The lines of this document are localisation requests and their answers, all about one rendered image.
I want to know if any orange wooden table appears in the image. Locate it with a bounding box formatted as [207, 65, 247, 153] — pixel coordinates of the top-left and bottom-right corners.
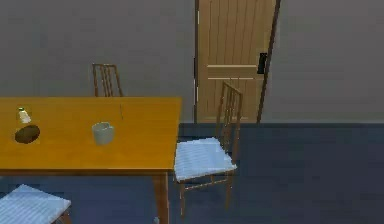
[0, 96, 183, 224]

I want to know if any wooden chair white cushion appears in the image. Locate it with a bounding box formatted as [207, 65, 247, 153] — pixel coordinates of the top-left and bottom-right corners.
[0, 183, 73, 224]
[91, 63, 124, 98]
[173, 81, 244, 221]

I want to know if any small white bottle green cap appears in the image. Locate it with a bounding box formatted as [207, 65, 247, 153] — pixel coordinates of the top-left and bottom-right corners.
[17, 106, 32, 125]

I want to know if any black door handle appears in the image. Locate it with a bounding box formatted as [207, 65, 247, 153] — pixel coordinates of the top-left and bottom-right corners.
[256, 52, 268, 75]

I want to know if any white cup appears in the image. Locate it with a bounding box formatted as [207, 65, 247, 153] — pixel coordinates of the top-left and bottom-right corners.
[91, 121, 116, 146]

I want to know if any light wooden room door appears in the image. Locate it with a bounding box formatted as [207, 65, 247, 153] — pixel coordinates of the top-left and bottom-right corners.
[194, 0, 282, 124]

